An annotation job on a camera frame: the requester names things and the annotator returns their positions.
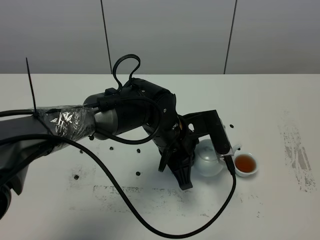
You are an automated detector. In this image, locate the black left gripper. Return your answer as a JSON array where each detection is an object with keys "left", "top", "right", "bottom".
[{"left": 153, "top": 113, "right": 200, "bottom": 190}]

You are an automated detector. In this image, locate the pale blue porcelain teapot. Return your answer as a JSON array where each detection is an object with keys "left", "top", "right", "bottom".
[{"left": 193, "top": 139, "right": 227, "bottom": 177}]

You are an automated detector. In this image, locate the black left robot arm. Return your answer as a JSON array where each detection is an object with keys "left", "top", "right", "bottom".
[{"left": 0, "top": 77, "right": 199, "bottom": 216}]

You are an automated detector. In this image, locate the pale blue teacup right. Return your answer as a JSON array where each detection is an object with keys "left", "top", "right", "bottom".
[{"left": 233, "top": 151, "right": 259, "bottom": 178}]

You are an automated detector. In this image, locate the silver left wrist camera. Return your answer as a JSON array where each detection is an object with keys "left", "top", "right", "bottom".
[{"left": 183, "top": 110, "right": 234, "bottom": 161}]

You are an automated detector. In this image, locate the black left camera cable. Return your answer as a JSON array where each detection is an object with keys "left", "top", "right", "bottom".
[{"left": 0, "top": 53, "right": 237, "bottom": 240}]

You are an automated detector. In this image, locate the black cable tie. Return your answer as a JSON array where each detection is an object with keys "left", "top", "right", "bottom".
[{"left": 25, "top": 57, "right": 55, "bottom": 137}]

